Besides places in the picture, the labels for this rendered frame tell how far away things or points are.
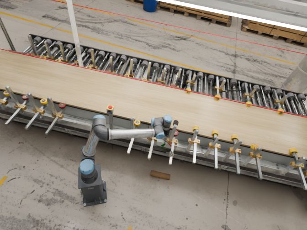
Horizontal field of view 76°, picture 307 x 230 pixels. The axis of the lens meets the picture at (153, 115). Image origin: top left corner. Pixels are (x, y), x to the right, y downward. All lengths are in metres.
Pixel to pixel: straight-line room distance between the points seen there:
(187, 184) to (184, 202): 0.28
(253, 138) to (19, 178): 3.26
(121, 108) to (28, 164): 1.67
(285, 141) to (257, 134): 0.37
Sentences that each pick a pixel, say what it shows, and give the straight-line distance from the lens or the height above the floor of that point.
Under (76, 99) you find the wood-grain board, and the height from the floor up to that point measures 0.90.
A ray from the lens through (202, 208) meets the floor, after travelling 3.19.
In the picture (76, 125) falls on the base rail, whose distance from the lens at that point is 2.81.
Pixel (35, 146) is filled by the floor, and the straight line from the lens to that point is 3.65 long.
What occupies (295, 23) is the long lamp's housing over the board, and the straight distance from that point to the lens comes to 1.96.
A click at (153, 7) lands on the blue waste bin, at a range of 7.65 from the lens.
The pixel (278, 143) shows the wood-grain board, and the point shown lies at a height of 0.90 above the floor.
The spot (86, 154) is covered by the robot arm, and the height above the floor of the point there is 0.89.
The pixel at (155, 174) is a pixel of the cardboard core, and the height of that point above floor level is 0.07.
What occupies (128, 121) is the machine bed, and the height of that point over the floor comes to 0.77.
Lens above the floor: 2.90
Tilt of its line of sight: 49 degrees down
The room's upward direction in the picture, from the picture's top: 11 degrees clockwise
